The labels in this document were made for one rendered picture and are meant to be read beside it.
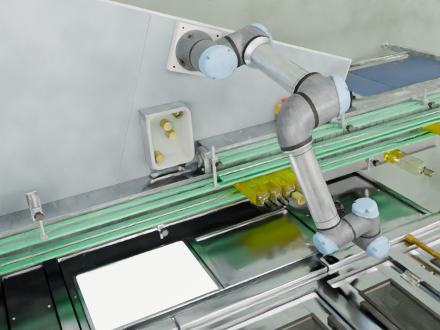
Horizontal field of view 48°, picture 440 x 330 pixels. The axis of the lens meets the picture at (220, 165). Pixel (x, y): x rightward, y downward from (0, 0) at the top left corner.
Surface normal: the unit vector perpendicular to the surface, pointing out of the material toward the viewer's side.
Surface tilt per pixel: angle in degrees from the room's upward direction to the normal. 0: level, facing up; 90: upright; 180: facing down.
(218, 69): 8
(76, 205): 90
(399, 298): 90
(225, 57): 8
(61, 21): 0
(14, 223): 90
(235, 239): 90
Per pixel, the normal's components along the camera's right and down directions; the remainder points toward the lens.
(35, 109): 0.44, 0.37
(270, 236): -0.07, -0.89
